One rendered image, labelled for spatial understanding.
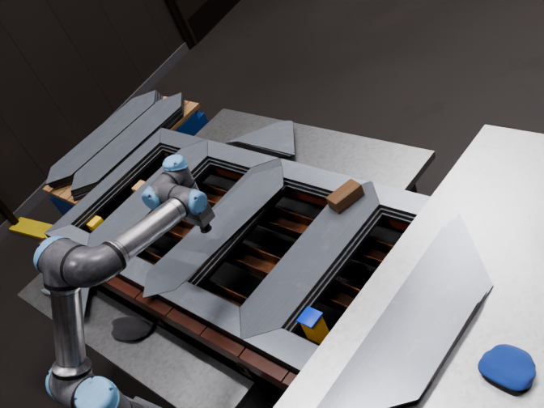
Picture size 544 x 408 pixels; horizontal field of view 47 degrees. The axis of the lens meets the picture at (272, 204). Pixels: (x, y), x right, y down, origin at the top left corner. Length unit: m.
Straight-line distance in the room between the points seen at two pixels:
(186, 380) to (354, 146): 1.15
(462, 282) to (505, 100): 2.46
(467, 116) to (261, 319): 2.28
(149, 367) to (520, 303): 1.30
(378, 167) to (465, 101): 1.61
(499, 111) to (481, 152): 1.91
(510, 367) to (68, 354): 1.21
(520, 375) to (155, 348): 1.34
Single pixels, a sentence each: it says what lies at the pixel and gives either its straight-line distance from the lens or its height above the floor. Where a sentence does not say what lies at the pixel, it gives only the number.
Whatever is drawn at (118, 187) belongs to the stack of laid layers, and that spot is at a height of 0.84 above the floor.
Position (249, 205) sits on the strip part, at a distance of 2.39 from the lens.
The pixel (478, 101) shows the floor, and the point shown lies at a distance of 4.01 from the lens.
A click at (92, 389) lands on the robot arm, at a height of 0.98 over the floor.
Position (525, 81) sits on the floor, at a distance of 4.11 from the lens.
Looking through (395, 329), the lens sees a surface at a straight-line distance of 1.57.
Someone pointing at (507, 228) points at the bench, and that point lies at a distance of 1.76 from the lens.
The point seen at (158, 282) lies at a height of 0.86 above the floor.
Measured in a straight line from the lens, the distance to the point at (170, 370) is 2.28.
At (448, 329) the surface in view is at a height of 1.07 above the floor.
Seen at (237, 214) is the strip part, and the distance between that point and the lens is 2.38.
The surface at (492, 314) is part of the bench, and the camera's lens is 1.59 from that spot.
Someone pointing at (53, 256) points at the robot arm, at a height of 1.34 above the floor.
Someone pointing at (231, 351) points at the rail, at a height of 0.83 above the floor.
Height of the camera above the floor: 2.33
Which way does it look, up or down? 39 degrees down
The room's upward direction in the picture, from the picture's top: 25 degrees counter-clockwise
